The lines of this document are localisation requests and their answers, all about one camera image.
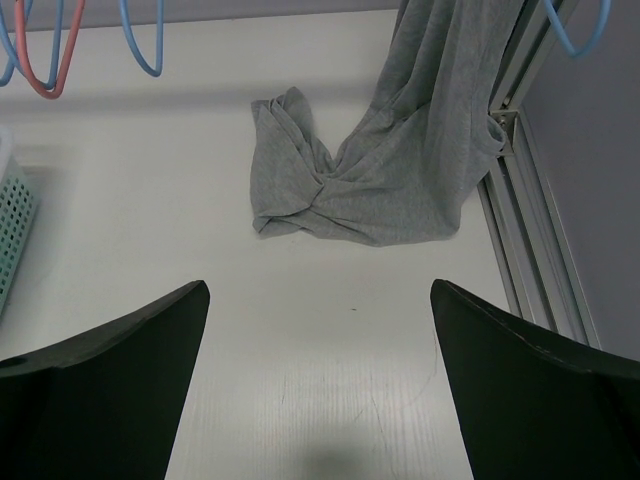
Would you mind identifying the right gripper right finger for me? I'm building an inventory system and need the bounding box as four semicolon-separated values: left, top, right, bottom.
430;279;639;479

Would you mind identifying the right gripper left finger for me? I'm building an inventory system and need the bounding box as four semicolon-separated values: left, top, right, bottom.
1;280;209;479

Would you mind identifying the blue wire hanger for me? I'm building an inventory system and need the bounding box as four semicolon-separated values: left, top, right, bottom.
14;0;64;94
0;11;23;87

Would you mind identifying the white plastic basket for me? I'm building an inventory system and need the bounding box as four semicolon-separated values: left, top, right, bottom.
0;126;39;313

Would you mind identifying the dark grey tank top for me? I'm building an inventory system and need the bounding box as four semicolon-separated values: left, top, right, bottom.
250;1;522;247

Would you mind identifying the pink wire hanger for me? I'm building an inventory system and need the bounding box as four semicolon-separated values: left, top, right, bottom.
14;0;85;100

